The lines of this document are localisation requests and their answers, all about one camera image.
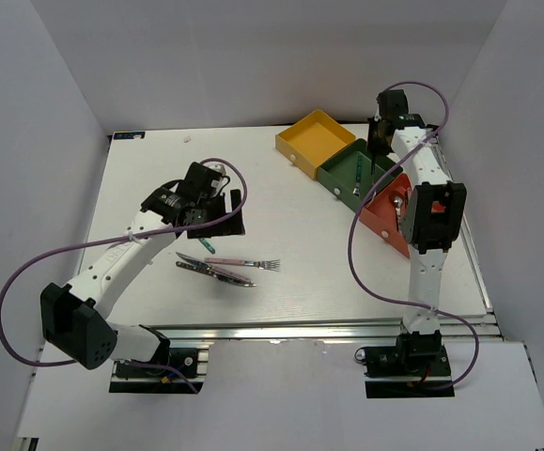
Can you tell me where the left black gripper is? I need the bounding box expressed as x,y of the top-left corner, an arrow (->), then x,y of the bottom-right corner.
188,189 -> 244,239

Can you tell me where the green handled knife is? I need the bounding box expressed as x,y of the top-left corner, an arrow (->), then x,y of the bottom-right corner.
198,238 -> 216,255

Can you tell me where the dark handled fork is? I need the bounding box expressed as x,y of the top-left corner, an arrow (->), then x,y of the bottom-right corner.
370,152 -> 377,184

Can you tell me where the green handled fork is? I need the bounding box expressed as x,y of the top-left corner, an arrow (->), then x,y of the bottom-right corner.
352,155 -> 363,197

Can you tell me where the dark handled spoon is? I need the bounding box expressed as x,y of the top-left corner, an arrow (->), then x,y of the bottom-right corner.
392,194 -> 404,231

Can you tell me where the pink handled fork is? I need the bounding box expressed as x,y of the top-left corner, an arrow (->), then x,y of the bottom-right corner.
205,257 -> 281,272

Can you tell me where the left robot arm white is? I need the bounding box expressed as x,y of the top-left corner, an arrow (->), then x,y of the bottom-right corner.
40,158 -> 247,375

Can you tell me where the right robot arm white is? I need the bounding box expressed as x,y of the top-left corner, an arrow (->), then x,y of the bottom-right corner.
368,88 -> 467,375

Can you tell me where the green container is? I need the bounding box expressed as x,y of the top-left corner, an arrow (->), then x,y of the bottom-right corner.
317,138 -> 395,212

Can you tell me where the yellow container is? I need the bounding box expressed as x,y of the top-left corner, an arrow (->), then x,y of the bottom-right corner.
275,109 -> 356,179

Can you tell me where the left blue table label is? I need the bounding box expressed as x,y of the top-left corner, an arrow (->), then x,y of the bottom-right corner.
112,131 -> 146,140

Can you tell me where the orange container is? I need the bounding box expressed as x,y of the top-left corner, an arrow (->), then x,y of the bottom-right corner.
359,174 -> 412,258

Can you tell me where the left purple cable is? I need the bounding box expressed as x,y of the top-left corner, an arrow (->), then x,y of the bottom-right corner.
0,158 -> 249,367

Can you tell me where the purple cable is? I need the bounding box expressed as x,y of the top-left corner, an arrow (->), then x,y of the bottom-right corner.
0,158 -> 249,367
349,81 -> 481,391

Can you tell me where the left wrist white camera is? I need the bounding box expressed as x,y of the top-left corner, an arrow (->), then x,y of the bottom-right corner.
208,163 -> 228,182

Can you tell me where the pink handled knife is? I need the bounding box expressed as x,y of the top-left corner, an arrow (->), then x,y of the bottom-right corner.
176,252 -> 253,283

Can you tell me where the dark handled knife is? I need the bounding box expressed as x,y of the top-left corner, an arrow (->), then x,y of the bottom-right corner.
176,261 -> 256,288

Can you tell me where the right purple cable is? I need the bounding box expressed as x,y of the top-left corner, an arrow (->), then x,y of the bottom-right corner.
349,81 -> 481,391

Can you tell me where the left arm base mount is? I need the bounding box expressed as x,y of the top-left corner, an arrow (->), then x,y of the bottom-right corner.
109,341 -> 209,395

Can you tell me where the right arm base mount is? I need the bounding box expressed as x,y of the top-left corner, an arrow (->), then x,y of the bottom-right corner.
353,346 -> 455,399

